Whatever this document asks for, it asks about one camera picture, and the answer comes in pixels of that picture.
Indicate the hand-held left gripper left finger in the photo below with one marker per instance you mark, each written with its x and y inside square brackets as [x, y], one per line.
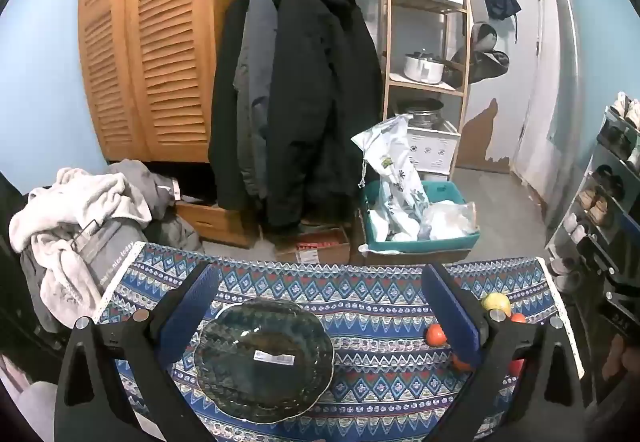
[192, 307]

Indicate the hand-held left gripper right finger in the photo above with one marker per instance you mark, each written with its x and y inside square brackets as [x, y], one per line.
[452, 317]

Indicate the orange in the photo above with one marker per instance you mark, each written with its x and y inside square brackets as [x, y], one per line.
[436, 334]
[459, 364]

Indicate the yellow apple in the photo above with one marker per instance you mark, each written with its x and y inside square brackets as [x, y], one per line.
[497, 303]

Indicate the red apple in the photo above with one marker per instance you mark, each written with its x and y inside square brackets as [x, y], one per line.
[517, 318]
[516, 366]

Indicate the dark glass plate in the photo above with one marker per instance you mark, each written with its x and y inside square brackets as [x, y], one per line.
[265, 372]

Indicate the person's right hand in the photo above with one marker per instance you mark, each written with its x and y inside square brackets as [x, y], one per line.
[624, 362]

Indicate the plain cardboard box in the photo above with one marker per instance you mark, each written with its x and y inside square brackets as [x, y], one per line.
[415, 259]

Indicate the teal plastic bin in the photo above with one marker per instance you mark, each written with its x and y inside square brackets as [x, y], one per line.
[425, 244]

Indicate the blue patterned tablecloth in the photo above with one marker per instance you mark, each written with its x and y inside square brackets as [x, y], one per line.
[370, 302]

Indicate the wooden drawer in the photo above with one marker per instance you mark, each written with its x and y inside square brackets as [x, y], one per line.
[210, 219]

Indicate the clear plastic bag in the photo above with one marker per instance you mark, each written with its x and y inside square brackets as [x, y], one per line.
[450, 219]

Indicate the group of shoes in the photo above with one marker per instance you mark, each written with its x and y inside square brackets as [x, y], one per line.
[597, 209]

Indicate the grey padded bag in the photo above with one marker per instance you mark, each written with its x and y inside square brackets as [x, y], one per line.
[105, 242]

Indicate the shoe rack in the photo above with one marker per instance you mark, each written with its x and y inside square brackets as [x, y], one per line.
[580, 182]

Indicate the cardboard box with red print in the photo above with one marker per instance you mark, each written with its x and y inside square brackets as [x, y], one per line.
[320, 247]

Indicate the grey clothes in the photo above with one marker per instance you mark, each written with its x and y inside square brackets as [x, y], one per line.
[135, 172]

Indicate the pile of clothes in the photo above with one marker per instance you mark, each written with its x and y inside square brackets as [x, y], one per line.
[75, 202]

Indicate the white perforated basket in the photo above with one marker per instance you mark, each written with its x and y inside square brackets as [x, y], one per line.
[435, 150]

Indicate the pink cloth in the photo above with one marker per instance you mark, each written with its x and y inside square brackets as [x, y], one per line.
[25, 412]

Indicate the steel pot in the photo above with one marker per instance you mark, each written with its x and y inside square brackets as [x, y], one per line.
[425, 117]

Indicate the white door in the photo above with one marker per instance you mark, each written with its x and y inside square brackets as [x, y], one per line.
[510, 97]

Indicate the grey vertical pipe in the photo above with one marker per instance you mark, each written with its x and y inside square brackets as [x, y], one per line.
[567, 72]

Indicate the grey jacket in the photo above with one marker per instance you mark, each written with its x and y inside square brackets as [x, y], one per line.
[255, 72]

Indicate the large black hooded coat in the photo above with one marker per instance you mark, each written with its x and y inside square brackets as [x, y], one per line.
[320, 97]

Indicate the white cooking pot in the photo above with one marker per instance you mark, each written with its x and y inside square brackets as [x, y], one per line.
[422, 70]

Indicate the black hanging bag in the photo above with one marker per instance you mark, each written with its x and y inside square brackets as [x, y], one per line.
[487, 65]

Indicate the wooden shelf rack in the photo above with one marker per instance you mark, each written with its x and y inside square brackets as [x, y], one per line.
[387, 22]

